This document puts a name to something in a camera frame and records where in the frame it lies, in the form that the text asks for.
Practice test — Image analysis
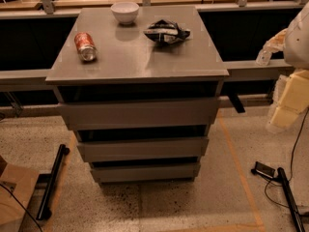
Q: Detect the black floor device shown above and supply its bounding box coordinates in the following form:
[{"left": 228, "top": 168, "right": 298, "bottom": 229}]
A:
[{"left": 251, "top": 161, "right": 275, "bottom": 180}]

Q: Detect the crumpled black chip bag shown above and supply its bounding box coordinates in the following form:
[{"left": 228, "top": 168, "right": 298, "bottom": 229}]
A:
[{"left": 144, "top": 19, "right": 190, "bottom": 44}]

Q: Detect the cardboard box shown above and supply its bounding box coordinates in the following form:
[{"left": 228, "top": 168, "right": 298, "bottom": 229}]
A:
[{"left": 0, "top": 156, "right": 39, "bottom": 232}]

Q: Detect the black right floor bar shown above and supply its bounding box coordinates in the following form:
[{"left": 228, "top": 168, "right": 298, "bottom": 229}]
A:
[{"left": 277, "top": 167, "right": 305, "bottom": 232}]

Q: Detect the grey drawer cabinet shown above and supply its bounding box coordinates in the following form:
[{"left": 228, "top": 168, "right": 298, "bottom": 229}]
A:
[{"left": 46, "top": 6, "right": 228, "bottom": 170}]

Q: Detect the black floor cable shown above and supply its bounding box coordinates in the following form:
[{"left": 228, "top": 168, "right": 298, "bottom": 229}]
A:
[{"left": 264, "top": 108, "right": 309, "bottom": 209}]

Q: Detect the black cable on box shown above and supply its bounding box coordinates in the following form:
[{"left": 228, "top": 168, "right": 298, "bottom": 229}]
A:
[{"left": 0, "top": 181, "right": 43, "bottom": 232}]

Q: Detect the white ceramic bowl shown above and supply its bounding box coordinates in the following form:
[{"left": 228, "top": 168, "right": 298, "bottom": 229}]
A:
[{"left": 110, "top": 2, "right": 139, "bottom": 24}]

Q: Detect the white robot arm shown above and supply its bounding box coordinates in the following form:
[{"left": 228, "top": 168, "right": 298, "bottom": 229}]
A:
[{"left": 260, "top": 3, "right": 309, "bottom": 133}]

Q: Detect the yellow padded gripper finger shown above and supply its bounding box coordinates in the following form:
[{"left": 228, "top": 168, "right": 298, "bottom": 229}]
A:
[
  {"left": 263, "top": 29, "right": 287, "bottom": 53},
  {"left": 266, "top": 70, "right": 309, "bottom": 133}
]

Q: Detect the grey top drawer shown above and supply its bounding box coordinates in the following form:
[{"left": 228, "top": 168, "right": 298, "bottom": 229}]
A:
[{"left": 58, "top": 98, "right": 219, "bottom": 131}]

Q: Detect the black left floor bar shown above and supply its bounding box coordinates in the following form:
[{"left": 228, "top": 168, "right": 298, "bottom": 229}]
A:
[{"left": 36, "top": 144, "right": 70, "bottom": 220}]

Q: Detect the grey bottom drawer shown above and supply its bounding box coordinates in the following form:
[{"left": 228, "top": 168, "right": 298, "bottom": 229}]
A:
[{"left": 91, "top": 162, "right": 201, "bottom": 183}]

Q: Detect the grey drawer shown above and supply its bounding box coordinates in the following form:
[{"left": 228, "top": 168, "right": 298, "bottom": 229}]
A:
[
  {"left": 77, "top": 136, "right": 209, "bottom": 162},
  {"left": 91, "top": 162, "right": 201, "bottom": 183},
  {"left": 58, "top": 98, "right": 219, "bottom": 131}
]

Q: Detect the grey middle drawer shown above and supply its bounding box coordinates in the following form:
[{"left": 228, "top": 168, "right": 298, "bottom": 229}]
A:
[{"left": 77, "top": 136, "right": 209, "bottom": 162}]

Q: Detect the red soda can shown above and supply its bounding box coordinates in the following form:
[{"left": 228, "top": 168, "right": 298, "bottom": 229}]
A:
[{"left": 74, "top": 32, "right": 97, "bottom": 62}]

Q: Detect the grey metal rail frame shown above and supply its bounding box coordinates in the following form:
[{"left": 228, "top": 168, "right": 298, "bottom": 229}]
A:
[{"left": 0, "top": 3, "right": 301, "bottom": 108}]

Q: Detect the clear sanitizer pump bottle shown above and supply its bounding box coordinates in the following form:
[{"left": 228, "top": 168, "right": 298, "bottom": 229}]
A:
[{"left": 256, "top": 49, "right": 272, "bottom": 66}]

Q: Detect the black floor bar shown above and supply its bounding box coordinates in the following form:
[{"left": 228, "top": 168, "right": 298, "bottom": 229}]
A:
[
  {"left": 277, "top": 167, "right": 305, "bottom": 232},
  {"left": 36, "top": 144, "right": 70, "bottom": 220}
]

